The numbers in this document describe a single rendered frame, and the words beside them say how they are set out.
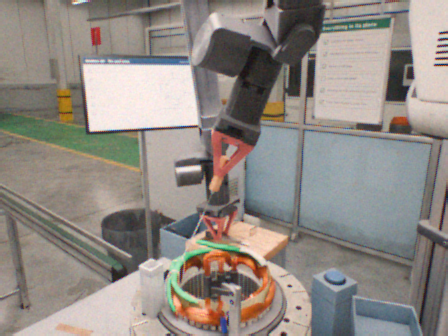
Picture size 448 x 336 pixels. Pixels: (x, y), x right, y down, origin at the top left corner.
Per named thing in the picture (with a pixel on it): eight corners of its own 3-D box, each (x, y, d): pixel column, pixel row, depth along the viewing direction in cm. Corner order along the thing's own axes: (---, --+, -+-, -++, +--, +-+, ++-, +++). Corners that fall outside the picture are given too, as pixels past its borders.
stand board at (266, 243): (185, 249, 89) (185, 241, 89) (228, 225, 104) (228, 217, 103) (250, 276, 78) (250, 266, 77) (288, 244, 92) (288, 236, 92)
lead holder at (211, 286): (201, 296, 47) (201, 275, 46) (218, 282, 50) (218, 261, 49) (224, 307, 45) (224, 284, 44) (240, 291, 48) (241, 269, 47)
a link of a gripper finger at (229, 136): (196, 173, 53) (216, 116, 49) (202, 159, 59) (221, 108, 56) (237, 189, 53) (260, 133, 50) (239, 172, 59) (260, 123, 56)
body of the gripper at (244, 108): (213, 128, 48) (231, 77, 45) (220, 114, 58) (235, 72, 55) (256, 144, 48) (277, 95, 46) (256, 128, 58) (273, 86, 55)
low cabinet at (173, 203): (248, 227, 343) (250, 106, 313) (211, 247, 302) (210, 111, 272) (178, 203, 407) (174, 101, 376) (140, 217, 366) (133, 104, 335)
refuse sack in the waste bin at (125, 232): (93, 268, 232) (88, 220, 223) (140, 246, 260) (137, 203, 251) (127, 290, 208) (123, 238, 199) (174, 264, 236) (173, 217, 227)
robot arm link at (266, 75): (296, 53, 47) (276, 46, 52) (255, 36, 44) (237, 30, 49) (276, 99, 50) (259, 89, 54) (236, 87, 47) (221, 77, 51)
